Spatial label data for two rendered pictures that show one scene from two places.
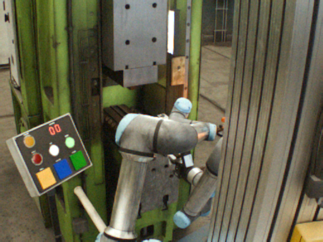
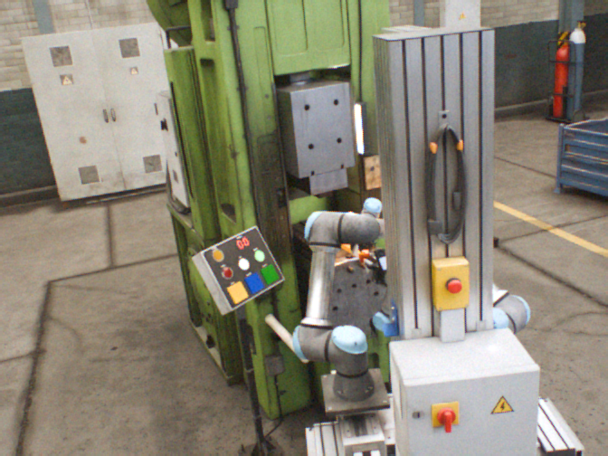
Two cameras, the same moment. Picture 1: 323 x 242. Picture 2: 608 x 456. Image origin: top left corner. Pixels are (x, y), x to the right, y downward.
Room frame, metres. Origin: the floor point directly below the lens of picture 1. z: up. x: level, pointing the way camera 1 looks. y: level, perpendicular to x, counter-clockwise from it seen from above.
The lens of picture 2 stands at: (-0.99, -0.07, 2.13)
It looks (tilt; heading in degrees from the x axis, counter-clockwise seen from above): 20 degrees down; 4
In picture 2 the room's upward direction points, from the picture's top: 6 degrees counter-clockwise
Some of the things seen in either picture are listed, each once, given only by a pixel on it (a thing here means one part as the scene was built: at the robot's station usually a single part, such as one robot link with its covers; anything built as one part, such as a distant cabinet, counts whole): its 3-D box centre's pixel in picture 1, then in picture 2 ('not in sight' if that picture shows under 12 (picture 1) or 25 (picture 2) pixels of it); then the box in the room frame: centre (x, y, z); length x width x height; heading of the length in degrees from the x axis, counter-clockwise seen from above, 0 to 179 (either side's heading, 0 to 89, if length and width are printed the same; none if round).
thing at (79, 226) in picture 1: (80, 225); (274, 364); (1.75, 0.34, 0.36); 0.09 x 0.07 x 0.12; 117
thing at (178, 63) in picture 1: (177, 70); (371, 172); (2.06, -0.26, 1.27); 0.09 x 0.02 x 0.17; 117
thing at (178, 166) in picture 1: (185, 169); (384, 273); (1.44, -0.25, 0.98); 0.12 x 0.08 x 0.09; 27
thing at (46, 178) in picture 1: (45, 178); (237, 292); (1.32, 0.39, 1.01); 0.07 x 0.05 x 0.07; 142
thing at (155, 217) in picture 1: (132, 213); (337, 351); (2.02, 0.01, 0.23); 0.55 x 0.37 x 0.47; 27
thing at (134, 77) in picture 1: (123, 66); (309, 173); (1.99, 0.06, 1.32); 0.42 x 0.20 x 0.10; 27
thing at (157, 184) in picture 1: (132, 159); (329, 280); (2.02, 0.01, 0.69); 0.56 x 0.38 x 0.45; 27
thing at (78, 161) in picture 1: (77, 161); (269, 274); (1.48, 0.26, 1.01); 0.07 x 0.05 x 0.07; 142
